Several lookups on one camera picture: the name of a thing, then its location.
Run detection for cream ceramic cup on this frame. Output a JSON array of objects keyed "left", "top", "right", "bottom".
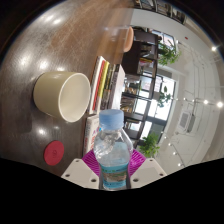
[{"left": 32, "top": 70, "right": 92, "bottom": 123}]

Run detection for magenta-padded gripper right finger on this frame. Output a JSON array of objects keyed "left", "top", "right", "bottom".
[{"left": 128, "top": 149, "right": 168, "bottom": 190}]

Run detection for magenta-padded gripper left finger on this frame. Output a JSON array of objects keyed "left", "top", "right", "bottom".
[{"left": 60, "top": 149, "right": 101, "bottom": 190}]

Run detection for small potted plant white pot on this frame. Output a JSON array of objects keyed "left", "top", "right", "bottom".
[{"left": 157, "top": 85, "right": 173, "bottom": 109}]

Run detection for dark open shelf unit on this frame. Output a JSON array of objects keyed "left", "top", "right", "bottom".
[{"left": 119, "top": 28, "right": 162, "bottom": 141}]

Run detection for red-spined white book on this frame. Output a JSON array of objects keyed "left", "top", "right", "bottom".
[{"left": 88, "top": 55, "right": 106, "bottom": 115}]

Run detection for round red coaster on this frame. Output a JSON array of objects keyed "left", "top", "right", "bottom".
[{"left": 43, "top": 140, "right": 65, "bottom": 167}]

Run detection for ceiling air conditioner unit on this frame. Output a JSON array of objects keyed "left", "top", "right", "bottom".
[{"left": 177, "top": 109, "right": 197, "bottom": 134}]

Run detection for large potted plant dark pot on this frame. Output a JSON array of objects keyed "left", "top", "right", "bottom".
[{"left": 138, "top": 132, "right": 161, "bottom": 159}]

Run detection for clear blue-capped water bottle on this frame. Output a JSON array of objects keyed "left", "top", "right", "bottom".
[{"left": 93, "top": 109, "right": 134, "bottom": 191}]

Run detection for wall bookshelf with books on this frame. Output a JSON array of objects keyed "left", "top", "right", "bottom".
[{"left": 133, "top": 0, "right": 188, "bottom": 22}]

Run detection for yellow-spined book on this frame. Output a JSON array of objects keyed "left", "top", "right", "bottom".
[{"left": 98, "top": 60, "right": 111, "bottom": 111}]

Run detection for bushy potted green plant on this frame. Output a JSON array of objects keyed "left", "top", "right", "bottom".
[{"left": 157, "top": 39, "right": 183, "bottom": 67}]

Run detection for ceiling spotlights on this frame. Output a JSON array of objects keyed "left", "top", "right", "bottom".
[{"left": 165, "top": 44, "right": 224, "bottom": 168}]

